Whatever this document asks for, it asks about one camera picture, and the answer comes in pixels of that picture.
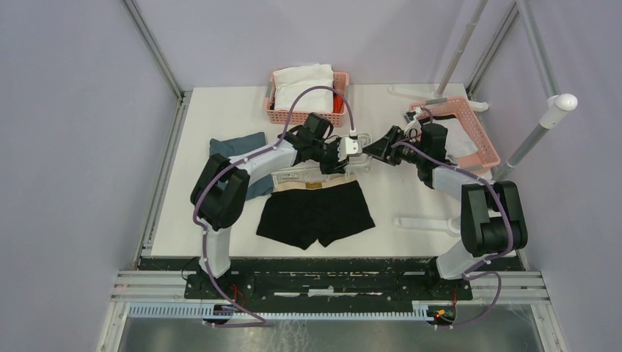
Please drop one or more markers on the white crumpled cloth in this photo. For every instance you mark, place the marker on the white crumpled cloth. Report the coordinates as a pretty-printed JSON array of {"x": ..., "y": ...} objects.
[{"x": 292, "y": 81}]

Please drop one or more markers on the light grey underwear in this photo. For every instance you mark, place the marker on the light grey underwear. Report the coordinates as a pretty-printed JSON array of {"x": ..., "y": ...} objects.
[{"x": 458, "y": 143}]

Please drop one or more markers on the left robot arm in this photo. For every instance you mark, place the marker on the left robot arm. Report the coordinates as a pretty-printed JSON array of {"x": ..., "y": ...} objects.
[{"x": 219, "y": 194}]

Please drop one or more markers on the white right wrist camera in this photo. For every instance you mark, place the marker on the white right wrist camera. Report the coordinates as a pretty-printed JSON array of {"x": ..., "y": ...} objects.
[{"x": 412, "y": 119}]

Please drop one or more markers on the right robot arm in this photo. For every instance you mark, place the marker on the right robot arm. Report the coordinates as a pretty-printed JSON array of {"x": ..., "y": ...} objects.
[{"x": 491, "y": 221}]

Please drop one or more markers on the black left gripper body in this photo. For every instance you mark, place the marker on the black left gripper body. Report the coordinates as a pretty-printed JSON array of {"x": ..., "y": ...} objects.
[{"x": 326, "y": 155}]

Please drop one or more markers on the pink basket with white cloth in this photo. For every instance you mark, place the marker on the pink basket with white cloth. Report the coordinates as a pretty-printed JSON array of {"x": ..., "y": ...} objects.
[{"x": 340, "y": 83}]

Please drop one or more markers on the metal drying rack stand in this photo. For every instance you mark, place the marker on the metal drying rack stand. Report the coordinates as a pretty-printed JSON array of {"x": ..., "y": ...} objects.
[{"x": 559, "y": 104}]

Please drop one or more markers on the pink basket with underwear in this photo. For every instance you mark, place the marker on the pink basket with underwear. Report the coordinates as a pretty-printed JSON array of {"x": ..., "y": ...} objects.
[{"x": 458, "y": 107}]

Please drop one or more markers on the folded blue-grey cloth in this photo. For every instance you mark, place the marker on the folded blue-grey cloth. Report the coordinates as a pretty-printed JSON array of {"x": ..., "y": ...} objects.
[{"x": 239, "y": 146}]

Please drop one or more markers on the white clip hanger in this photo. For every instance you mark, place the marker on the white clip hanger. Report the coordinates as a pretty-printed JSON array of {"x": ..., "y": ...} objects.
[{"x": 307, "y": 175}]

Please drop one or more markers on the black underwear beige waistband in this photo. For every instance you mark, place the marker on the black underwear beige waistband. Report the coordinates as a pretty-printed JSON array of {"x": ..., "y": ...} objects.
[{"x": 301, "y": 217}]

